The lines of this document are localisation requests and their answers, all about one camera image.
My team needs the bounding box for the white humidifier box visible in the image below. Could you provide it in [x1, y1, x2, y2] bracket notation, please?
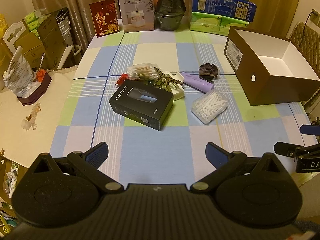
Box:
[119, 0, 155, 33]

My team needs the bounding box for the clear floss pick box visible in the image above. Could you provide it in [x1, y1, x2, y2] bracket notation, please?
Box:
[191, 89, 228, 125]

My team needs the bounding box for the right green tissue pack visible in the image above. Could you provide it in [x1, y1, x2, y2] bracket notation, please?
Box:
[219, 16, 249, 36]

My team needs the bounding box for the yellow plastic bag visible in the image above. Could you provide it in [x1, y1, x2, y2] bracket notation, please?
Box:
[0, 14, 8, 38]

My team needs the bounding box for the stack of white bowls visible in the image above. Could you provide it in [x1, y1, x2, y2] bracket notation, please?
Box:
[55, 9, 71, 40]

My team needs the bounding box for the checkered tablecloth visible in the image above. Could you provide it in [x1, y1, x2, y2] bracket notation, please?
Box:
[50, 27, 316, 185]

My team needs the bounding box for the black Flyco shaver box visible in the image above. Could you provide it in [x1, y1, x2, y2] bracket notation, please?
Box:
[109, 79, 174, 131]

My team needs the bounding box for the green tissue pack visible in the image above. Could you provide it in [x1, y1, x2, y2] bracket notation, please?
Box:
[190, 12, 222, 35]
[219, 16, 249, 36]

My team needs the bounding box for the dark velvet scrunchie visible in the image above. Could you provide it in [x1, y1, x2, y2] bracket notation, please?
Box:
[199, 63, 220, 82]

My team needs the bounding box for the cream white hair claw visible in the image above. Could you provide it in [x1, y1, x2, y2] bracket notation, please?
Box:
[164, 71, 184, 101]

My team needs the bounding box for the black power cable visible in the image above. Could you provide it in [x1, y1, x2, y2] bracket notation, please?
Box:
[301, 11, 316, 43]

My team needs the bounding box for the blue product box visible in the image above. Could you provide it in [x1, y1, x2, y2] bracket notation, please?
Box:
[191, 0, 257, 23]

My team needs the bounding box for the bag of cotton swabs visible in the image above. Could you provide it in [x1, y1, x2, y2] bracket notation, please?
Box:
[126, 63, 158, 80]

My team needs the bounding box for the quilted chair cushion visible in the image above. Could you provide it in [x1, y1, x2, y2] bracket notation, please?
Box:
[290, 22, 320, 76]

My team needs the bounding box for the purple cosmetic tube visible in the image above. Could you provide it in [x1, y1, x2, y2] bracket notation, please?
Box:
[181, 72, 214, 93]

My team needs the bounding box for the left green tissue pack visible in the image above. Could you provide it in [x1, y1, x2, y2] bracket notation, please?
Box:
[190, 12, 222, 35]

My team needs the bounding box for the brown cardboard storage box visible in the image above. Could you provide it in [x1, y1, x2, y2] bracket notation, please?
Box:
[224, 26, 319, 106]

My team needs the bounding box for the white scalloped paper box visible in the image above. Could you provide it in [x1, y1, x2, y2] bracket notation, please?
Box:
[2, 19, 29, 54]

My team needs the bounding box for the brown cardboard carton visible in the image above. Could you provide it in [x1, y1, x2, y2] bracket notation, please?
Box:
[14, 15, 66, 69]

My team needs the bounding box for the dark red tray box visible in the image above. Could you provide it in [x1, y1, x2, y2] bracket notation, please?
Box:
[18, 72, 52, 106]

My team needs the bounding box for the dark green plastic jar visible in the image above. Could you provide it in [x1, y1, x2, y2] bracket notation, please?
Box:
[155, 0, 186, 31]

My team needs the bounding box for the wall power outlet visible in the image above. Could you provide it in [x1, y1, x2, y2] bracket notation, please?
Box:
[310, 9, 320, 25]

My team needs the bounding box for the red gift envelope box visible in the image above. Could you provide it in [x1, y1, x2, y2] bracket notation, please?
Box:
[89, 0, 119, 37]

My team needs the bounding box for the leopard pattern hair claw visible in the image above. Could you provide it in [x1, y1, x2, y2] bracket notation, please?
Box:
[153, 67, 183, 90]

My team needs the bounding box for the cream embroidered cloth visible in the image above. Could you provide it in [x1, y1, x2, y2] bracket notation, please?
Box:
[0, 66, 77, 167]

